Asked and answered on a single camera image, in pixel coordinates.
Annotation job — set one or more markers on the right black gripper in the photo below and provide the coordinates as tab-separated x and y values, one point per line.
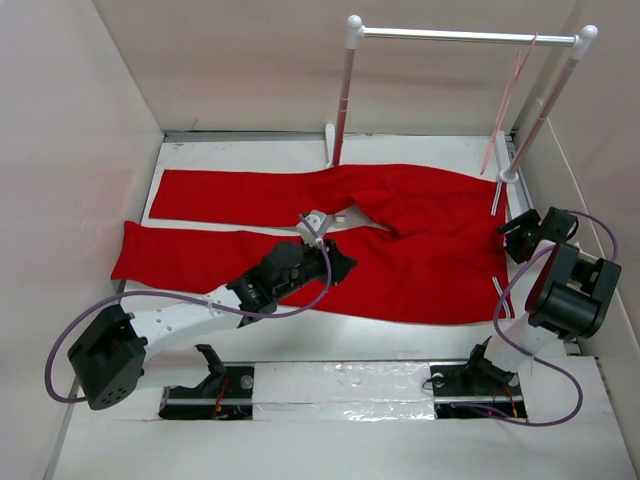
530	219

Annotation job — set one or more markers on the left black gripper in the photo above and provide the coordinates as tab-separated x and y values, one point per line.
340	263

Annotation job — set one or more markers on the red trousers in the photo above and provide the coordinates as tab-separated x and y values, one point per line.
431	253

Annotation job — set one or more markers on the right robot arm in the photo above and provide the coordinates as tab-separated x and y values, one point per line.
569	299

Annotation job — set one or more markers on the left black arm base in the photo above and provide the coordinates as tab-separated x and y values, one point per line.
224	394

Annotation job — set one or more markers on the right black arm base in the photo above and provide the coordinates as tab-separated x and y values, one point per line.
474	389

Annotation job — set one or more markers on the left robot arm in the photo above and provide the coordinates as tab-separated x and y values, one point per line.
112	357

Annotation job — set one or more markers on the white clothes rack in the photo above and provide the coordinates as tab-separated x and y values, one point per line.
508	174

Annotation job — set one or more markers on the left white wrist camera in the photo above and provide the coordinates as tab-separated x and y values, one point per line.
312	227

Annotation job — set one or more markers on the pink wire hanger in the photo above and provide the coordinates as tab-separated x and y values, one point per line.
519	63

